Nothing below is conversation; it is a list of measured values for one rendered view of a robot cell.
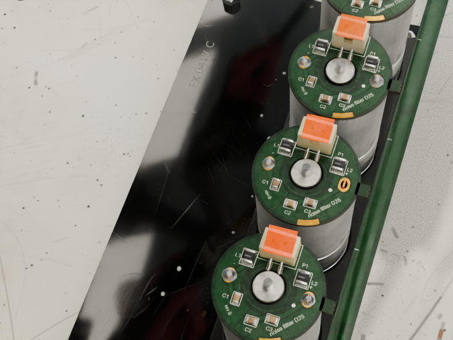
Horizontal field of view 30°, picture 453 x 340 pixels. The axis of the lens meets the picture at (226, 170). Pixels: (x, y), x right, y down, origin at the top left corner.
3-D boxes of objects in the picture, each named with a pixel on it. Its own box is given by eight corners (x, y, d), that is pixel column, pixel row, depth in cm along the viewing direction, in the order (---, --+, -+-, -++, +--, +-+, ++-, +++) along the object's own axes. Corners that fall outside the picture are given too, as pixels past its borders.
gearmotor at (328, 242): (248, 269, 24) (238, 204, 19) (275, 191, 25) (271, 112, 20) (332, 295, 23) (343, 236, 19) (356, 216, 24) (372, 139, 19)
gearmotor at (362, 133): (278, 181, 25) (276, 99, 20) (303, 110, 26) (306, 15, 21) (360, 205, 24) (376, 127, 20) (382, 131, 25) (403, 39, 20)
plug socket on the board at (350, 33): (327, 55, 21) (329, 41, 20) (338, 27, 21) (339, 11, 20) (360, 64, 20) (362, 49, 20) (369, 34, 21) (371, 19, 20)
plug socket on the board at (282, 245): (255, 267, 19) (254, 258, 18) (267, 232, 19) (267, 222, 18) (290, 278, 18) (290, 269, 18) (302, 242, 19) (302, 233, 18)
